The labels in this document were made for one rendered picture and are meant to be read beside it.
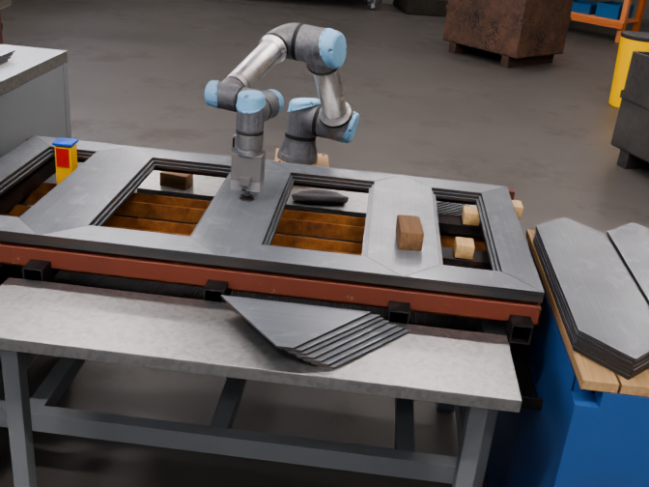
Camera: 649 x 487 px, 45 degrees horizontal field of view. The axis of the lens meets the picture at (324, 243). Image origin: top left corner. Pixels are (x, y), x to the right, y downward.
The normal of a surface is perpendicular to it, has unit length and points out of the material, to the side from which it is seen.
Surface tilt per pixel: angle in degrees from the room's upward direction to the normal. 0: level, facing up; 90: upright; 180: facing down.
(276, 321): 0
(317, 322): 0
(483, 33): 90
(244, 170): 90
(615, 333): 0
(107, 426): 90
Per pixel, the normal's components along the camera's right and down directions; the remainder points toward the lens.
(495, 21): -0.76, 0.21
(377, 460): -0.09, 0.40
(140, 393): 0.08, -0.91
